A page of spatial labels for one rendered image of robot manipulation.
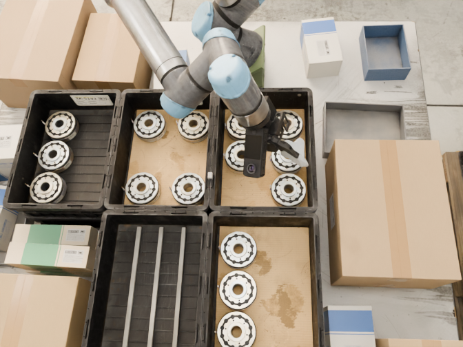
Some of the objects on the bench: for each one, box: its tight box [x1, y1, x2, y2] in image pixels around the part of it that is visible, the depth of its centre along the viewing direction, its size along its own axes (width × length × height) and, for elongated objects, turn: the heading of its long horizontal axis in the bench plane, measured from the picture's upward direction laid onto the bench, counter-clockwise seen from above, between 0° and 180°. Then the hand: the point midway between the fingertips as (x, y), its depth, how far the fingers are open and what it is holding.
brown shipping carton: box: [72, 13, 152, 93], centre depth 153 cm, size 30×22×16 cm
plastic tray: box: [322, 101, 407, 159], centre depth 141 cm, size 27×20×5 cm
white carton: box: [300, 17, 343, 78], centre depth 153 cm, size 20×12×9 cm, turn 6°
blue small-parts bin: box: [359, 24, 411, 81], centre depth 152 cm, size 20×15×7 cm
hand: (279, 164), depth 104 cm, fingers open, 14 cm apart
